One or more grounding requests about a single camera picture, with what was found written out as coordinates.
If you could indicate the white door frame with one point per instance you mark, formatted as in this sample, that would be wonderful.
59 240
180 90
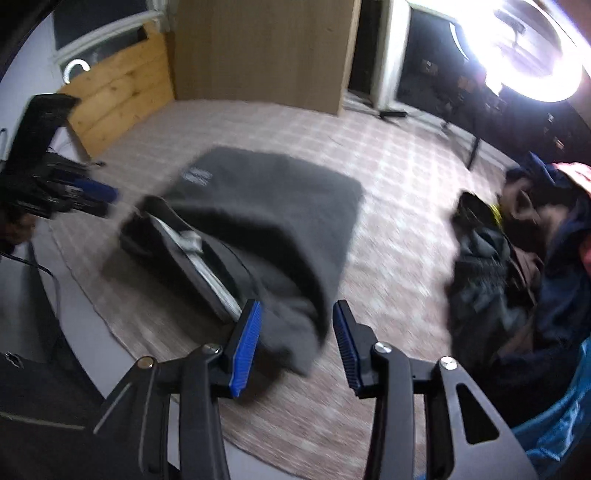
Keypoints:
392 55

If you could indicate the dark window with white frame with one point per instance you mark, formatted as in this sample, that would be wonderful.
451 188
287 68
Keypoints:
101 18

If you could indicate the person's black jacket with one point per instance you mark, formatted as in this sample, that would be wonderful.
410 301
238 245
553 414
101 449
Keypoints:
37 415

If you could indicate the black metal table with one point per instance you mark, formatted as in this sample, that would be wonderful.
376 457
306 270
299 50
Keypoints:
475 147

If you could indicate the pile of dark clothes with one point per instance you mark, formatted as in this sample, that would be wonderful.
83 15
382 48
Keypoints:
489 277

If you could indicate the checked blanket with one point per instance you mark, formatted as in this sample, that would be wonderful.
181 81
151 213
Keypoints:
397 258

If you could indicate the light blue plastic bag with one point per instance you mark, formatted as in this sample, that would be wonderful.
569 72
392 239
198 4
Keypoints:
568 415

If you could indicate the grey daisy print shirt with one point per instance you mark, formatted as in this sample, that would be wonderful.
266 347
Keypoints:
277 207

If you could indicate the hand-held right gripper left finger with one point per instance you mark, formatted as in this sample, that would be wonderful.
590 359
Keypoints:
244 350

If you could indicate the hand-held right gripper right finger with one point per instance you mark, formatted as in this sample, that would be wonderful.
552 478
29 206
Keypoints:
346 350

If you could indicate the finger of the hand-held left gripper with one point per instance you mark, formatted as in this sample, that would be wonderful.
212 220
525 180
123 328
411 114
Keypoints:
83 207
99 190

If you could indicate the wooden plank headboard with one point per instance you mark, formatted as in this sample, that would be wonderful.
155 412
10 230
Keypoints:
120 97

